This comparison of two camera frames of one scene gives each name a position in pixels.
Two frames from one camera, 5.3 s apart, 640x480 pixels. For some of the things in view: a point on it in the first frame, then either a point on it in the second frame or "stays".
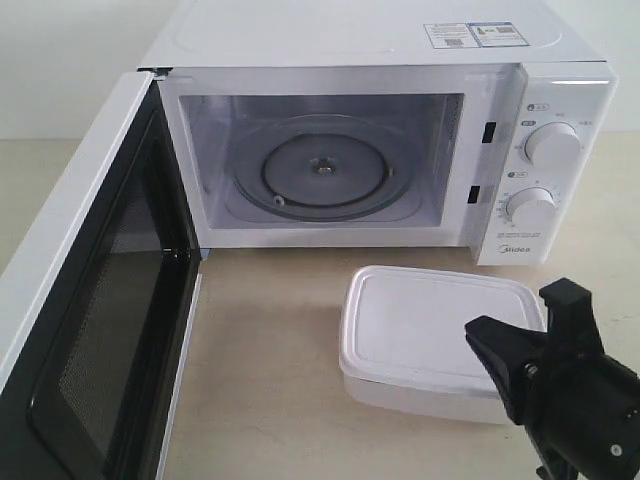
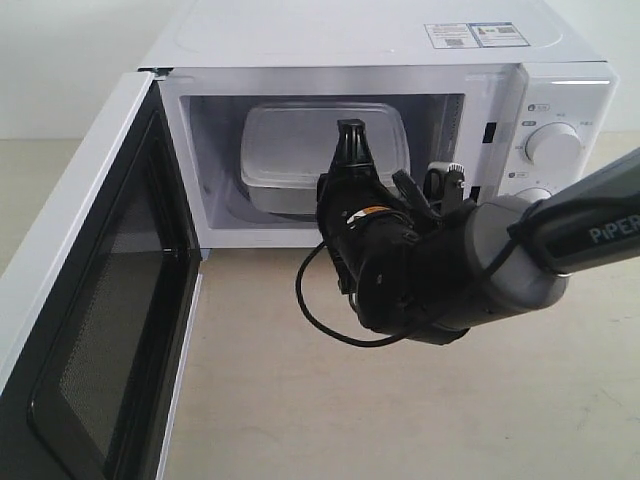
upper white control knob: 554,144 stays
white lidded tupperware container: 404,348 -> 284,146
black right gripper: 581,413 -> 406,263
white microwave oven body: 297,124 stays
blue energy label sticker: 503,33 stays
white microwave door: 99,308 stays
